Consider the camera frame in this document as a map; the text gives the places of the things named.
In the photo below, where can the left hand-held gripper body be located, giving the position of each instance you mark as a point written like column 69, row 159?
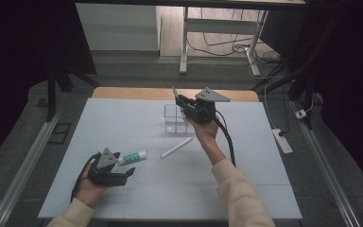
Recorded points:
column 105, row 164

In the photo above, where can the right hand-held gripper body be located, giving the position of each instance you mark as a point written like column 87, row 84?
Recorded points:
column 204, row 108

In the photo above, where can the grey pen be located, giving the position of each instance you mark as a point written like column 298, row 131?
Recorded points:
column 175, row 92

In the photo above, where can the green and white glue stick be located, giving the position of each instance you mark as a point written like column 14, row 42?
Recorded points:
column 132, row 157

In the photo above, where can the clear plastic pen holder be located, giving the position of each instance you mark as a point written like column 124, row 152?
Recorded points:
column 171, row 124

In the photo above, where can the white pen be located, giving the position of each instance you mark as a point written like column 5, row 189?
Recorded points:
column 176, row 147

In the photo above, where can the person's right hand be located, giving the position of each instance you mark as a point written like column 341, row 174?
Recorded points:
column 205, row 132

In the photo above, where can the person's left hand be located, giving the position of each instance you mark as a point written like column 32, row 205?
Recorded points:
column 88, row 192

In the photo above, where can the pale blue table mat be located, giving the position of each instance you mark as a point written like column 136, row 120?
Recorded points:
column 170, row 189

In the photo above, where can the wooden table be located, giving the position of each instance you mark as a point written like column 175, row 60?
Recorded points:
column 132, row 94

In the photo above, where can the white power strip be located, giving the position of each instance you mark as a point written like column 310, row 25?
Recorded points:
column 282, row 142

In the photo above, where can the black tripod stand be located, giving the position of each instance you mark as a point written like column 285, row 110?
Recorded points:
column 51, row 94

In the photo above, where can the white plug adapter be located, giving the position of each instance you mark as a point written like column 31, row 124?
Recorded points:
column 301, row 114

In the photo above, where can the black metal stand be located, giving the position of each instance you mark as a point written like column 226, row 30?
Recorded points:
column 299, row 88

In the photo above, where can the white cabinet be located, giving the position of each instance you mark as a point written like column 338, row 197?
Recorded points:
column 116, row 28

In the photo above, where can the dark curtain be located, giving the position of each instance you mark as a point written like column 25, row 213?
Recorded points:
column 12, row 63
column 353, row 78

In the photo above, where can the black floor frame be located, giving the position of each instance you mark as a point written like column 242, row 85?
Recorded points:
column 59, row 133

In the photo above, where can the aluminium floor rail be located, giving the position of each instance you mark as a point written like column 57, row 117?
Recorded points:
column 25, row 173
column 327, row 176

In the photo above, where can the white desk frame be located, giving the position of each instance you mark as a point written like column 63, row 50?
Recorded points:
column 220, row 26

